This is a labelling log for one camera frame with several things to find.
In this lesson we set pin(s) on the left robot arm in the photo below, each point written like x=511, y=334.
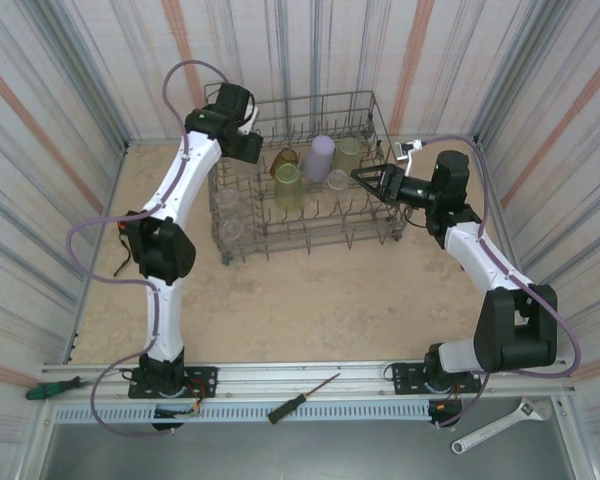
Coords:
x=180, y=175

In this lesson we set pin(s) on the purple plastic cup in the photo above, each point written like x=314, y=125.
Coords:
x=319, y=157

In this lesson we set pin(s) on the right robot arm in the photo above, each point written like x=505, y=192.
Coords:
x=480, y=255

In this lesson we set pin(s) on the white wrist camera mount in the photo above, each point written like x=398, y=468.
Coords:
x=410, y=147
x=252, y=112

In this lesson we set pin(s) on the aluminium mounting rail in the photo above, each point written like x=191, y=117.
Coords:
x=305, y=380

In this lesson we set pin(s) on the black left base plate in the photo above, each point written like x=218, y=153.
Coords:
x=205, y=382

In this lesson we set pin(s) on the tall green translucent cup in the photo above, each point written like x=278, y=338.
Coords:
x=288, y=189

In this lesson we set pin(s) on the amber plastic cup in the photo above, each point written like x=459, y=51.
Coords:
x=282, y=157

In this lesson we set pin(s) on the silver adjustable wrench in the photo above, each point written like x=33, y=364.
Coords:
x=495, y=427

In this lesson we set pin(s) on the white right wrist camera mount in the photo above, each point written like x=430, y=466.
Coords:
x=410, y=147

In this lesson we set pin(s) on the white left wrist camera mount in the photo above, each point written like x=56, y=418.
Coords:
x=252, y=112

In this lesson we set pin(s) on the black device beside table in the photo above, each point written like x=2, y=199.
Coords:
x=405, y=380

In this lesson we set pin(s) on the pale green plastic cup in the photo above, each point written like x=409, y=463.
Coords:
x=348, y=155

